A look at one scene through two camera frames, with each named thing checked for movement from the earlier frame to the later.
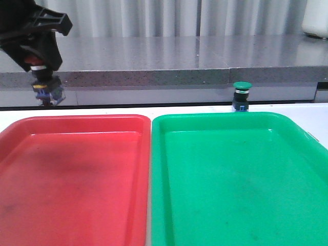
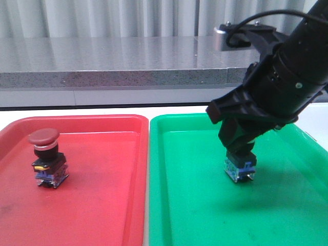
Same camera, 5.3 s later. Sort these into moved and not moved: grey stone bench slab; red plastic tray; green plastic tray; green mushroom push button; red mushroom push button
Moved: green mushroom push button; red mushroom push button
Not moved: red plastic tray; green plastic tray; grey stone bench slab
